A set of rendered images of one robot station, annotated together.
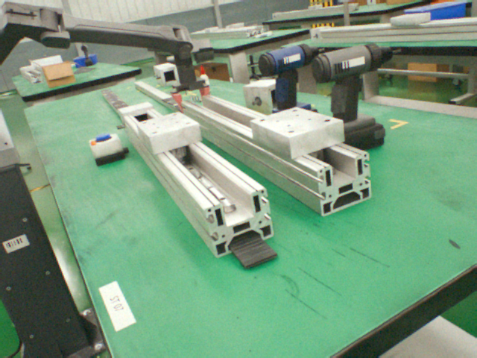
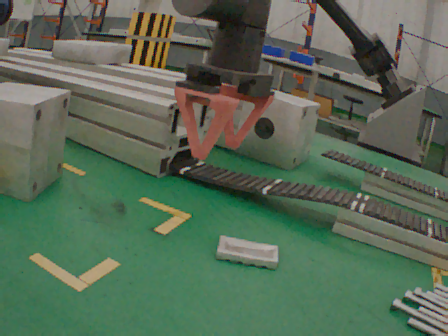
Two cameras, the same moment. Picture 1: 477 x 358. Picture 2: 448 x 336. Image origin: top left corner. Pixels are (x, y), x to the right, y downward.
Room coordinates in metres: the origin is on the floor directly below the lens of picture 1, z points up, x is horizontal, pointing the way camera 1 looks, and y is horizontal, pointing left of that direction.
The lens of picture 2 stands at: (1.75, -0.24, 0.95)
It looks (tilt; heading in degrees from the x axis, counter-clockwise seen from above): 17 degrees down; 134
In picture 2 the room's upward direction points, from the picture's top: 12 degrees clockwise
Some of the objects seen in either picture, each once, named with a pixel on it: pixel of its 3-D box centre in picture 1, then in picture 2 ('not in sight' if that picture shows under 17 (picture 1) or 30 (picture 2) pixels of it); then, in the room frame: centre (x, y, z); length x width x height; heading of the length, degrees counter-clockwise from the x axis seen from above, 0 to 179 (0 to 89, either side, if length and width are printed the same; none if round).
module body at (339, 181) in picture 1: (247, 134); (20, 84); (0.99, -0.04, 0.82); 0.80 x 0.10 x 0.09; 19
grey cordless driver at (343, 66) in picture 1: (361, 97); not in sight; (0.89, -0.30, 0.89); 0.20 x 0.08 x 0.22; 102
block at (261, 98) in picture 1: (262, 98); (19, 132); (1.34, -0.13, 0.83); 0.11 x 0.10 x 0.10; 134
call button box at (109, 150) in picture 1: (109, 148); not in sight; (1.16, 0.35, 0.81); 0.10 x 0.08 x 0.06; 109
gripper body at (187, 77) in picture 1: (186, 76); (235, 53); (1.41, 0.10, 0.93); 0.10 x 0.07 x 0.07; 109
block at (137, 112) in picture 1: (136, 122); (282, 125); (1.35, 0.30, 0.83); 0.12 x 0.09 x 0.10; 109
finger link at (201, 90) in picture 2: (198, 95); (212, 114); (1.42, 0.08, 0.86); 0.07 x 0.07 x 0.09; 19
